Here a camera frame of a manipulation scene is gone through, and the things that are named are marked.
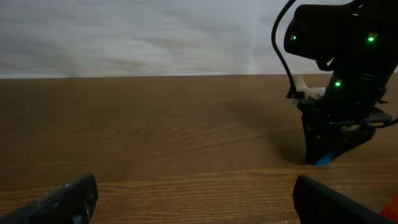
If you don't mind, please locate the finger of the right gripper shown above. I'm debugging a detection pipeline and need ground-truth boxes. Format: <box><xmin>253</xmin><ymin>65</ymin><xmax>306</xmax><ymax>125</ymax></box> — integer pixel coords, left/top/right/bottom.
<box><xmin>300</xmin><ymin>112</ymin><xmax>377</xmax><ymax>166</ymax></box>

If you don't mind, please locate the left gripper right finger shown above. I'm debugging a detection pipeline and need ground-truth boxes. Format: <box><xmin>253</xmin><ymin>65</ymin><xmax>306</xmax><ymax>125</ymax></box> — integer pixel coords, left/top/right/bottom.
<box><xmin>292</xmin><ymin>174</ymin><xmax>397</xmax><ymax>224</ymax></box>

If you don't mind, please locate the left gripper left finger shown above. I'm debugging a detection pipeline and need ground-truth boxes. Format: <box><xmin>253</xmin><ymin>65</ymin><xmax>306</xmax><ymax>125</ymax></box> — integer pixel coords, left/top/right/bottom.
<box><xmin>0</xmin><ymin>173</ymin><xmax>99</xmax><ymax>224</ymax></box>

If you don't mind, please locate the blue cube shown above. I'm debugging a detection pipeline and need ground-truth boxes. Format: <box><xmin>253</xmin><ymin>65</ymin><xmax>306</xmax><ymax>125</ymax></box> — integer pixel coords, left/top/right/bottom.
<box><xmin>315</xmin><ymin>152</ymin><xmax>336</xmax><ymax>167</ymax></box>

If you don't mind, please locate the red cube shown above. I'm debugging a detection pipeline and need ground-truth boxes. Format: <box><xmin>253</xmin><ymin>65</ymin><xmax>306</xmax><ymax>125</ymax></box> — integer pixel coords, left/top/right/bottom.
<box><xmin>379</xmin><ymin>202</ymin><xmax>398</xmax><ymax>222</ymax></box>

